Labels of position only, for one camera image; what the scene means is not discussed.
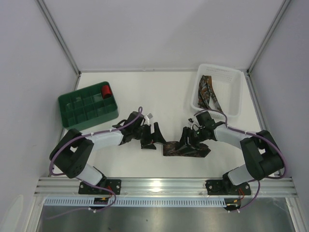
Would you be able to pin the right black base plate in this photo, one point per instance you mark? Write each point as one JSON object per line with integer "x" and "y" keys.
{"x": 225, "y": 187}

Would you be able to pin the white slotted cable duct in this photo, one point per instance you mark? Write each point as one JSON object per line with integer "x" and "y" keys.
{"x": 134, "y": 201}

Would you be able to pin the red rolled tie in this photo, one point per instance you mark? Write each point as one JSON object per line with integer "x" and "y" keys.
{"x": 106, "y": 91}

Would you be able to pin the left aluminium frame post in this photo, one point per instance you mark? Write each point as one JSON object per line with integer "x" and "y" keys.
{"x": 57, "y": 34}

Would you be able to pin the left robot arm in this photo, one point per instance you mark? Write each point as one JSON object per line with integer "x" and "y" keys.
{"x": 72, "y": 153}

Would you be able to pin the green compartment tray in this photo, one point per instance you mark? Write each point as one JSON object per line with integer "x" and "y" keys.
{"x": 85, "y": 107}

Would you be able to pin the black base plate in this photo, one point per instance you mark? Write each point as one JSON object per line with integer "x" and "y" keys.
{"x": 111, "y": 184}
{"x": 225, "y": 187}

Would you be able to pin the right aluminium frame post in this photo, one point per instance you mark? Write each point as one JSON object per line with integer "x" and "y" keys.
{"x": 274, "y": 24}

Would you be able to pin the aluminium mounting rail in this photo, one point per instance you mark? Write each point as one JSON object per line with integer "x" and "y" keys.
{"x": 160, "y": 187}

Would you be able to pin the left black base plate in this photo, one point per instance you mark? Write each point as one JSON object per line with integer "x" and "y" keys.
{"x": 111, "y": 184}

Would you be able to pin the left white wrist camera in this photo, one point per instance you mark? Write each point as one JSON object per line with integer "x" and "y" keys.
{"x": 148, "y": 118}

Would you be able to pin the dark brown patterned tie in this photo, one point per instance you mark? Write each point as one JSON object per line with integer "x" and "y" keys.
{"x": 170, "y": 149}

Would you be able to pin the aluminium frame post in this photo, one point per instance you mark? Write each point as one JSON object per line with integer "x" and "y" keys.
{"x": 57, "y": 34}
{"x": 274, "y": 24}

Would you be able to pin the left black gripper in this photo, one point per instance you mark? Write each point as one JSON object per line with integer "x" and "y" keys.
{"x": 148, "y": 136}

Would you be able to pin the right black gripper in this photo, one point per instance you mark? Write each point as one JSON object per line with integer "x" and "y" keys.
{"x": 189, "y": 137}

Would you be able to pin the orange blue patterned tie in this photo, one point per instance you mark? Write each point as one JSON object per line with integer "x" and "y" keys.
{"x": 206, "y": 93}

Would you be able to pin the white plastic basket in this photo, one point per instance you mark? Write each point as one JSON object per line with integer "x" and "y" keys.
{"x": 227, "y": 85}

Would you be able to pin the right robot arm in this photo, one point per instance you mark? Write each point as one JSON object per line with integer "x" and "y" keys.
{"x": 262, "y": 157}

